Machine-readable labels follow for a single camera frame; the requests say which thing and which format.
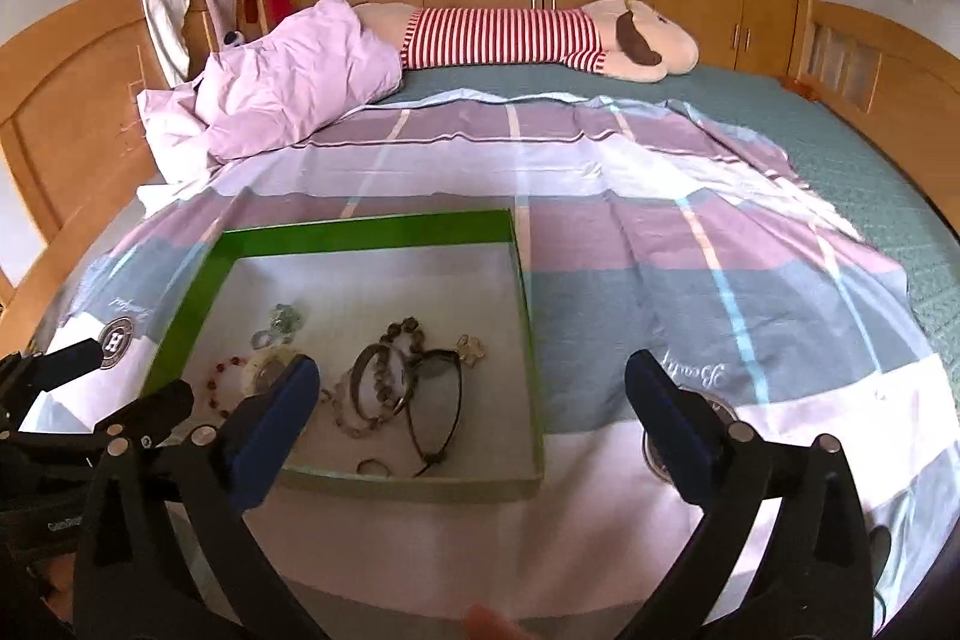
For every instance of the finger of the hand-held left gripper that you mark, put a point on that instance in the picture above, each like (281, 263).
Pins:
(60, 362)
(154, 407)

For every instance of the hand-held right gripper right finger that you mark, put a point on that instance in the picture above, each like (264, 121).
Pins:
(667, 415)

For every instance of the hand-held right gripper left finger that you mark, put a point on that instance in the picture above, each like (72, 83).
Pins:
(277, 415)

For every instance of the silver bangle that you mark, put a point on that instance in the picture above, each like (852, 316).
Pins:
(357, 385)

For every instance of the green cardboard box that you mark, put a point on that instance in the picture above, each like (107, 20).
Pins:
(360, 265)

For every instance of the cream jewelry piece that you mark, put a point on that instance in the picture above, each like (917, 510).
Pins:
(259, 364)

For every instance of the person's right hand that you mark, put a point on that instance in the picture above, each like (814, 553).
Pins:
(491, 623)

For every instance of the plaid bed sheet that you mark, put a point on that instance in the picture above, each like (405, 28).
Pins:
(637, 220)

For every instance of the flower shaped brooch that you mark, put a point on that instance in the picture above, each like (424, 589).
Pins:
(471, 351)

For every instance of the wooden headboard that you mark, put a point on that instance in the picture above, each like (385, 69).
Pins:
(67, 108)

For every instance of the green bed cover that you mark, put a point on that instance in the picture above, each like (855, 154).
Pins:
(847, 160)

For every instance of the pink duvet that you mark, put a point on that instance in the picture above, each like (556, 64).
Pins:
(285, 78)

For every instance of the white towel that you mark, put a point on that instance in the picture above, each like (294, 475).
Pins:
(165, 18)

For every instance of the small black white toy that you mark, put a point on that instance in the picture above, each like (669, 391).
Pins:
(232, 39)

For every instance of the wooden footboard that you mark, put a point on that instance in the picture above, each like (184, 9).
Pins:
(900, 85)

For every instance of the striped plush toy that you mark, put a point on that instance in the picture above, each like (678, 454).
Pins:
(495, 36)

